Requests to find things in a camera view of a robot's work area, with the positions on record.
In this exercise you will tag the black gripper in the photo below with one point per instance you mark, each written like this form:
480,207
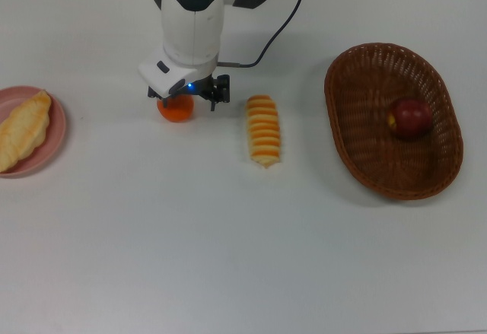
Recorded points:
204,88

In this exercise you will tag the toy orange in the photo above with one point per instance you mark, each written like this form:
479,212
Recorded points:
177,113

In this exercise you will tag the ridged toy bread roll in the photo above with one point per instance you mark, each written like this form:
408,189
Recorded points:
262,132

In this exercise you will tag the pink plate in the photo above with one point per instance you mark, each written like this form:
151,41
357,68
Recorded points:
58,132

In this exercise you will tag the braided toy bread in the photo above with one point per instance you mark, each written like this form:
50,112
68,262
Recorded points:
23,132

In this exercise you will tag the brown woven basket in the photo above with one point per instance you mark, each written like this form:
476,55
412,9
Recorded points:
361,151

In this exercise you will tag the red toy apple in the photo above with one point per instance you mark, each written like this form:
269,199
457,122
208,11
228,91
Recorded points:
412,117

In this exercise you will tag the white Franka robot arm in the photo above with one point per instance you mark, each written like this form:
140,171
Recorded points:
192,26

